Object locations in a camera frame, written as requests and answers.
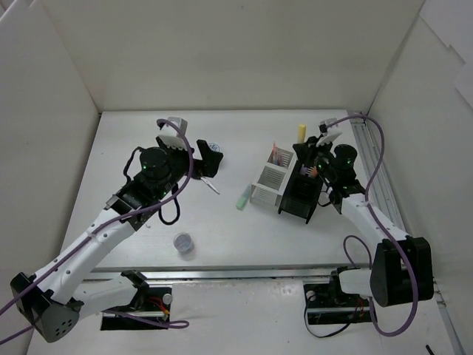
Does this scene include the aluminium rail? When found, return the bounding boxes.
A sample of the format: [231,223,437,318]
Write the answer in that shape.
[84,263,374,284]
[350,118,465,354]

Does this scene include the green highlighter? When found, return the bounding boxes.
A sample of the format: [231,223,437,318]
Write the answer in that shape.
[235,184,252,211]

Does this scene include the black handled scissors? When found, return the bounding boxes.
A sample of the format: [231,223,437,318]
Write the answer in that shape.
[200,177,220,195]

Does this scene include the aluminium right rail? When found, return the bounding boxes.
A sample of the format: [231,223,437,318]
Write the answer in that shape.
[350,118,465,354]

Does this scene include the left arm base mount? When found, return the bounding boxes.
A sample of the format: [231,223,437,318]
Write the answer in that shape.
[101,271,173,331]

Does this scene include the small clear glitter jar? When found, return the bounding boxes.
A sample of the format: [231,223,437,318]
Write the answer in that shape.
[173,233,194,254]

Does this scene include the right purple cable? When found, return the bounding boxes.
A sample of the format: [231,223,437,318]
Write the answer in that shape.
[320,114,421,337]

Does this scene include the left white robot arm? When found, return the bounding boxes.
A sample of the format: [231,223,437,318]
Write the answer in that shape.
[1,140,223,342]

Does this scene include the purple cable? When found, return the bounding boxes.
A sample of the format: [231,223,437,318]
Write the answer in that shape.
[0,118,194,339]
[320,114,421,337]

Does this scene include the yellow highlighter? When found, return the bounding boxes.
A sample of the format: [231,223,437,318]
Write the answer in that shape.
[297,124,307,143]

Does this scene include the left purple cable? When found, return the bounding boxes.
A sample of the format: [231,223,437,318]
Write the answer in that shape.
[0,118,194,339]

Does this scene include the black slotted pen holder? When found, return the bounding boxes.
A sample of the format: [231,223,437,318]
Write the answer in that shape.
[278,161,323,224]

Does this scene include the white slotted pen holder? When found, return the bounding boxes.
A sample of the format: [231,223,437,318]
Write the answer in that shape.
[250,147,296,210]

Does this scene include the aluminium front rail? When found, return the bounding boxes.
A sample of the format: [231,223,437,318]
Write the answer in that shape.
[84,263,374,284]

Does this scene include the blue lidded jar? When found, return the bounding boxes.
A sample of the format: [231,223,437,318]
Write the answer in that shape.
[208,143,221,152]

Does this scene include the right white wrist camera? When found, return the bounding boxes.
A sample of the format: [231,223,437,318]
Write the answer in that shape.
[316,118,342,147]

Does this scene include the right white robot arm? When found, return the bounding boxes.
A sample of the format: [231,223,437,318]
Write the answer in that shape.
[293,137,434,307]

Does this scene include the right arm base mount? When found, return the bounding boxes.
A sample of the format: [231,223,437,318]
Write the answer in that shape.
[303,266,372,339]

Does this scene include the orange capped glue stick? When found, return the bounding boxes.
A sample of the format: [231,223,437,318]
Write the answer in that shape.
[309,167,319,178]

